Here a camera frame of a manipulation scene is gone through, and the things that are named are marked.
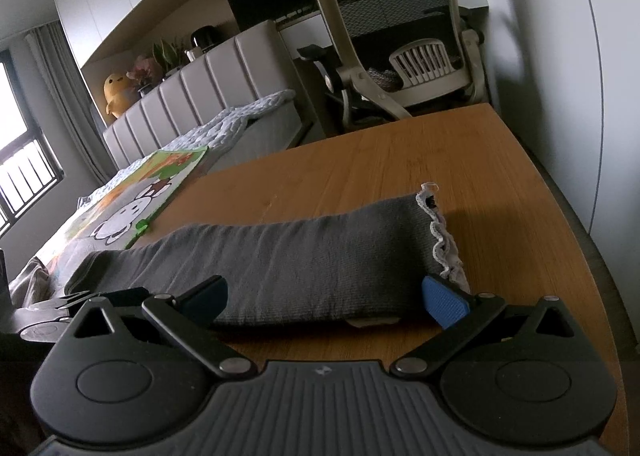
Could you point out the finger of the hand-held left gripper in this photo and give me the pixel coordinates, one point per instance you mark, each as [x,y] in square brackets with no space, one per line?
[122,296]

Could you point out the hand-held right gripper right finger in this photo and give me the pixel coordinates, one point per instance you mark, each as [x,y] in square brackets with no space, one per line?
[445,305]

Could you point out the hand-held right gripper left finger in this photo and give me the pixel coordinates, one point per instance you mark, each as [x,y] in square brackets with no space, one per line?
[207,300]

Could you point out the dark grey garment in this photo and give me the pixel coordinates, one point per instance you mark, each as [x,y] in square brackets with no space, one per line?
[300,266]

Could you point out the printed cartoon blanket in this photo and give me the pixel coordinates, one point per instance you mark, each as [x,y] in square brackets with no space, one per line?
[125,216]

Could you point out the window with railing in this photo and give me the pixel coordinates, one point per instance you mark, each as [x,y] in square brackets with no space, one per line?
[20,165]

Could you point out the yellow plush toy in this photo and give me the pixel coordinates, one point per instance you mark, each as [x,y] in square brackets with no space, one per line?
[117,93]

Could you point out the grey curtain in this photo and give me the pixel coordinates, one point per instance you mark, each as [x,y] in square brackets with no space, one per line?
[65,95]

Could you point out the pink flower bouquet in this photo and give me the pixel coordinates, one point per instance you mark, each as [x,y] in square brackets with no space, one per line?
[145,69]

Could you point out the grey upholstered bed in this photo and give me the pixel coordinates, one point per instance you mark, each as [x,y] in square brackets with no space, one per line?
[225,70]

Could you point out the white cup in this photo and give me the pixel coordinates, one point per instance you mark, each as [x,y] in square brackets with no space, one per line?
[192,54]

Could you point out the green potted plant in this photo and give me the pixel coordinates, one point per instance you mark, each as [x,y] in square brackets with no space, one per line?
[170,53]

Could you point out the beige mesh office chair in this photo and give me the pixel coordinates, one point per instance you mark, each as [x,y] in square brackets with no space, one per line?
[350,73]

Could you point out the black kettle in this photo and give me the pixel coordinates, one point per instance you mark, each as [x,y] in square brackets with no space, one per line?
[204,37]

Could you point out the white desk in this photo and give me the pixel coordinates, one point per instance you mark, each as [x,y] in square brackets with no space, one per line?
[305,33]

